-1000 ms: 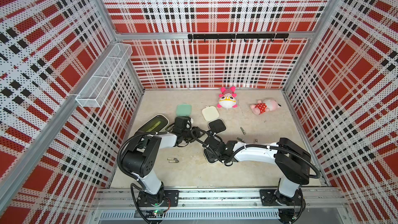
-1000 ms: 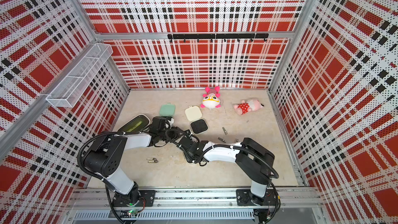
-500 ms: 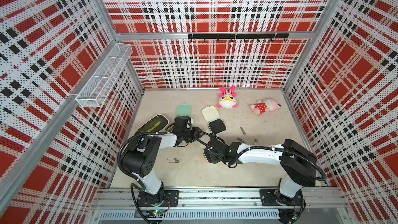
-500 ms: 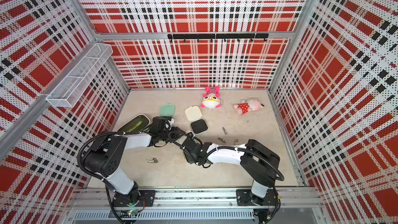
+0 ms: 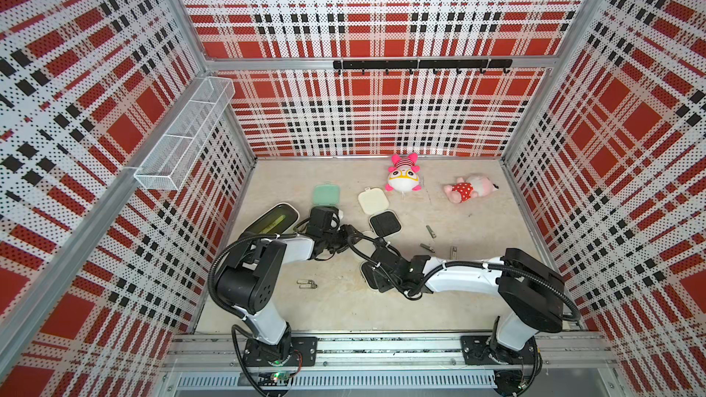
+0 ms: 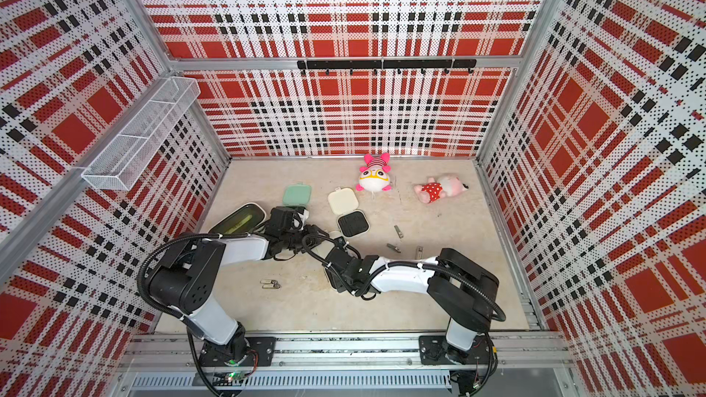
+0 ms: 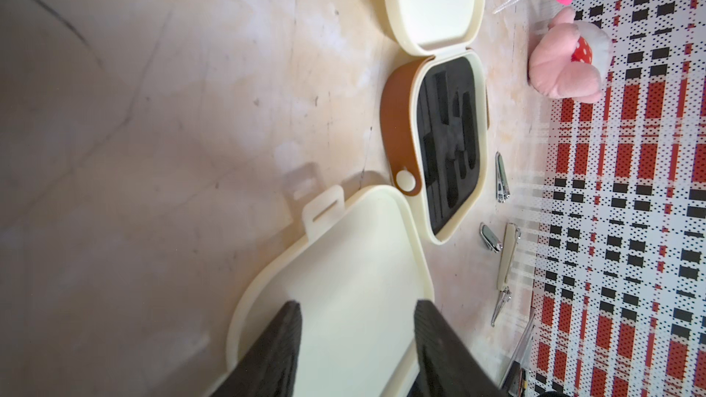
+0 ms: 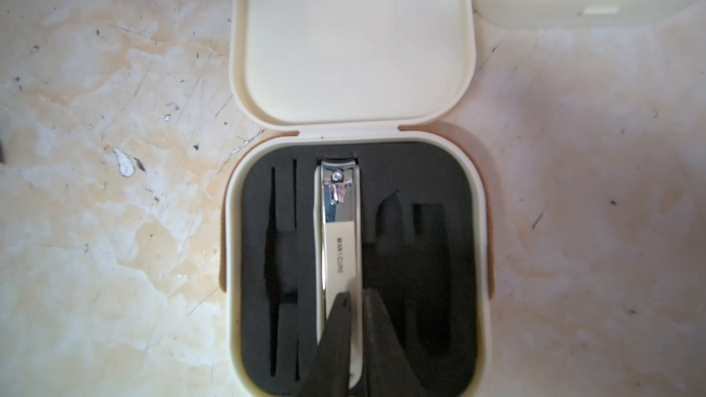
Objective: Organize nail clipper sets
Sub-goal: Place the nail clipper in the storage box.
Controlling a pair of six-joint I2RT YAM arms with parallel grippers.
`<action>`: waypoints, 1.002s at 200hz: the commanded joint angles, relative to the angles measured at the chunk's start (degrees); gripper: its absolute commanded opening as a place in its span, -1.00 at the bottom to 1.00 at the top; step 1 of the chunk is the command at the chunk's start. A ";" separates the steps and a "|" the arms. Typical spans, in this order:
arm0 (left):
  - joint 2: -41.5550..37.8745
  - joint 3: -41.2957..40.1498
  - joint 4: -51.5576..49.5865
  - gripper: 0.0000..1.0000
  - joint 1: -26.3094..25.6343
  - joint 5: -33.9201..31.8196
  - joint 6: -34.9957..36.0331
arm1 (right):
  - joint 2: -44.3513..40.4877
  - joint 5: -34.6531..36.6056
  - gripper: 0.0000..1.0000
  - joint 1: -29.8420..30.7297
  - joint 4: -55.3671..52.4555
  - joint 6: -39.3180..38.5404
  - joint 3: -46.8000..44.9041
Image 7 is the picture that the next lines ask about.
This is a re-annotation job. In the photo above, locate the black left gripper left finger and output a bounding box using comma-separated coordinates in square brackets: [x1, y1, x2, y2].
[211, 301, 303, 397]

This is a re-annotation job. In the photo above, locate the pink strawberry plush toy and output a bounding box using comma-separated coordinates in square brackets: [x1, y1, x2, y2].
[528, 7, 612, 104]

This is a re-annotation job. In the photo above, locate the metal nail tool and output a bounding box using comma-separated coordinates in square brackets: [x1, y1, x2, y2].
[495, 152, 510, 203]

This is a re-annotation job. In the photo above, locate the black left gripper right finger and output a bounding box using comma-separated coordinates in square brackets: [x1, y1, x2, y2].
[412, 300, 504, 396]

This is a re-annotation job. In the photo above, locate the cream nail kit case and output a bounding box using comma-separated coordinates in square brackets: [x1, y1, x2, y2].
[380, 0, 489, 246]
[225, 185, 434, 396]

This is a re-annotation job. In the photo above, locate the small silver clipper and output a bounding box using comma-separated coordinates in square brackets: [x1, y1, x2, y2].
[479, 222, 503, 253]

